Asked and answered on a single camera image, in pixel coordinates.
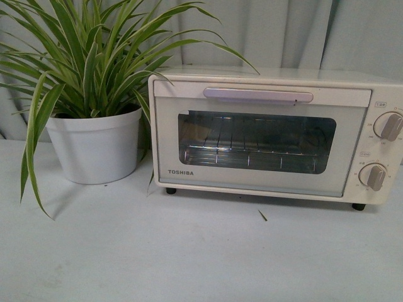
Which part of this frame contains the lilac oven door handle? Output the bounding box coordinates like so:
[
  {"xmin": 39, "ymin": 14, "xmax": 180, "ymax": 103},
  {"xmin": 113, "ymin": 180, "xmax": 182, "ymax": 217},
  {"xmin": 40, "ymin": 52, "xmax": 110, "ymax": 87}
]
[{"xmin": 203, "ymin": 87, "xmax": 314, "ymax": 104}]

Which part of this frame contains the white glass oven door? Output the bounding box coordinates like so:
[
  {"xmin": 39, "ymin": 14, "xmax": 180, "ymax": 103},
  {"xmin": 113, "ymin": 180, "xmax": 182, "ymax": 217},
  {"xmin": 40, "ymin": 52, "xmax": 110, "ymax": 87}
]
[{"xmin": 150, "ymin": 79, "xmax": 372, "ymax": 198}]

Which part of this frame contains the metal oven rack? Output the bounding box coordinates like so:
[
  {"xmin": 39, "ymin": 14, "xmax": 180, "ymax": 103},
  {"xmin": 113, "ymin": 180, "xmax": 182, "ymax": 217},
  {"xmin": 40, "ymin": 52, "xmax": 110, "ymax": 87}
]
[{"xmin": 178, "ymin": 115, "xmax": 320, "ymax": 170}]

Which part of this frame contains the white Toshiba toaster oven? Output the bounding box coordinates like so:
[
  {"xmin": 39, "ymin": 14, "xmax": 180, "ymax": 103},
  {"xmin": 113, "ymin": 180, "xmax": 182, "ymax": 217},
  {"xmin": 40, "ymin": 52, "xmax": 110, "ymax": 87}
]
[{"xmin": 149, "ymin": 65, "xmax": 402, "ymax": 210}]

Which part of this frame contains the small fallen leaf piece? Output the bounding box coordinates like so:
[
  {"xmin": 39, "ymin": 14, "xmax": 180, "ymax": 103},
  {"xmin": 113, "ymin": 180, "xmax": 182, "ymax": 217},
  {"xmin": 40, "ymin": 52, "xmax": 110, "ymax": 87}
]
[{"xmin": 258, "ymin": 210, "xmax": 268, "ymax": 221}]

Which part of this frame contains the white plant pot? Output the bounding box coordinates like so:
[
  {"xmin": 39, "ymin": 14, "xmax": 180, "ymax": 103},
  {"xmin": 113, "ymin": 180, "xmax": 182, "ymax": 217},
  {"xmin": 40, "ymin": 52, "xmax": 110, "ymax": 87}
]
[{"xmin": 46, "ymin": 106, "xmax": 142, "ymax": 184}]

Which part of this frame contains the green spider plant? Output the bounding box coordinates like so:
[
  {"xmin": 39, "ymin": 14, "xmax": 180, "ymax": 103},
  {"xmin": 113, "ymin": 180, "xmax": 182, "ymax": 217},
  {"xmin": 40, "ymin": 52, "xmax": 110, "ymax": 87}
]
[{"xmin": 0, "ymin": 0, "xmax": 261, "ymax": 220}]

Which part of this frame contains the lower timer knob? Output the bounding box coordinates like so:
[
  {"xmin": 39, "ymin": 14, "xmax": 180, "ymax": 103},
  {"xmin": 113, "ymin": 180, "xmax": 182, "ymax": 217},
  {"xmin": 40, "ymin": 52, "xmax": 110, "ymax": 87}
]
[{"xmin": 358, "ymin": 163, "xmax": 387, "ymax": 192}]

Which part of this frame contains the upper temperature knob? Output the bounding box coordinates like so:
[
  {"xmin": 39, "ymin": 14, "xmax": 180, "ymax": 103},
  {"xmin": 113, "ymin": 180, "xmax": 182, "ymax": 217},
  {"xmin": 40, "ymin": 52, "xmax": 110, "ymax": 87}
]
[{"xmin": 373, "ymin": 112, "xmax": 402, "ymax": 142}]

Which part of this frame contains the grey backdrop curtain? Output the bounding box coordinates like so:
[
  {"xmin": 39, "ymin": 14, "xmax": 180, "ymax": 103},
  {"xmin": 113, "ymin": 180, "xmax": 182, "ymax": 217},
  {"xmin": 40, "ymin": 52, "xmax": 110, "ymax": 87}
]
[{"xmin": 1, "ymin": 1, "xmax": 402, "ymax": 140}]

